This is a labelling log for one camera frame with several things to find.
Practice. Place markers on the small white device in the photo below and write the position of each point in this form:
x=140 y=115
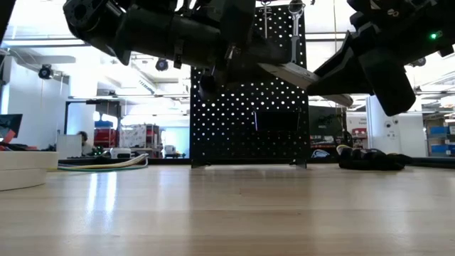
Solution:
x=121 y=153

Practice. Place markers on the person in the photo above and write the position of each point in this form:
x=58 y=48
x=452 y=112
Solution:
x=85 y=144

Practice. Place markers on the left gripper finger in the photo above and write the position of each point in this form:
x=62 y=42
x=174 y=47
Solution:
x=270 y=49
x=245 y=74

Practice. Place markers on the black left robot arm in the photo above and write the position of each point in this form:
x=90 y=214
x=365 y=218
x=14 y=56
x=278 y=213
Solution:
x=149 y=32

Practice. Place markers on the black computer monitor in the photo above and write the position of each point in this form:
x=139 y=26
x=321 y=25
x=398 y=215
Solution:
x=323 y=121

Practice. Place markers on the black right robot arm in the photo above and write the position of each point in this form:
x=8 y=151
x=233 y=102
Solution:
x=446 y=21

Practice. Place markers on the chrome ratchet wrench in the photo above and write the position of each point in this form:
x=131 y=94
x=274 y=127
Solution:
x=294 y=46

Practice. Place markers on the black work gloves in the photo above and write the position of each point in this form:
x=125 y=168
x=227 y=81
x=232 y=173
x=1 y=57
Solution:
x=369 y=161

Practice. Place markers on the black hanging ceiling camera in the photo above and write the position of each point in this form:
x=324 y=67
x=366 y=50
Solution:
x=162 y=65
x=45 y=72
x=419 y=63

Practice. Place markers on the black perforated pegboard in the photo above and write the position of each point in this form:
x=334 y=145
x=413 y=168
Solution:
x=231 y=124

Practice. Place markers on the shelf with blue bins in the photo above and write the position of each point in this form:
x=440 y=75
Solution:
x=440 y=142

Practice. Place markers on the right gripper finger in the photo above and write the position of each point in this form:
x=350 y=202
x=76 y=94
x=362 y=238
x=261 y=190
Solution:
x=341 y=85
x=343 y=57

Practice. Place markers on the red tool chest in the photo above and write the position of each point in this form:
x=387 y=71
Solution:
x=105 y=135

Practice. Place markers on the grey utility knife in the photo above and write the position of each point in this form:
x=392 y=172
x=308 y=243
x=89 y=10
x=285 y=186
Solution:
x=291 y=73

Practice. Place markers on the black pegboard bin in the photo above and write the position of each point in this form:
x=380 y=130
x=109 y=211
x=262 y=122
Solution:
x=277 y=121

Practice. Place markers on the white pillar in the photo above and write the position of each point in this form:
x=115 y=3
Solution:
x=391 y=135

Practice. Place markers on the white ribbed device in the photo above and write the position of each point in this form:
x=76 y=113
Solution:
x=69 y=145

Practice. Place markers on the dark monitor with red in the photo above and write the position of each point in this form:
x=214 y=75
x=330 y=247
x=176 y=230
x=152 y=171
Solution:
x=12 y=122

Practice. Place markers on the beige masking tape roll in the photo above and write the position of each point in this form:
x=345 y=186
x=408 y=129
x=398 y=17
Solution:
x=25 y=170

